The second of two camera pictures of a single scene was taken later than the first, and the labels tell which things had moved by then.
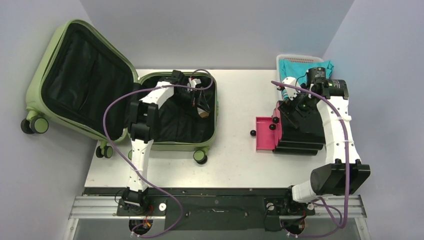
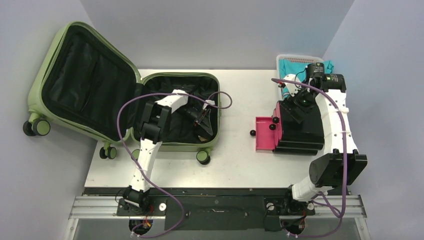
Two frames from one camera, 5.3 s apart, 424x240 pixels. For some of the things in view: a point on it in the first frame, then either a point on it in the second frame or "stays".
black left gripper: (199, 101) → (202, 119)
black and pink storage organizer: (279, 133) stays
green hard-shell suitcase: (81, 81) stays
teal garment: (298, 69) stays
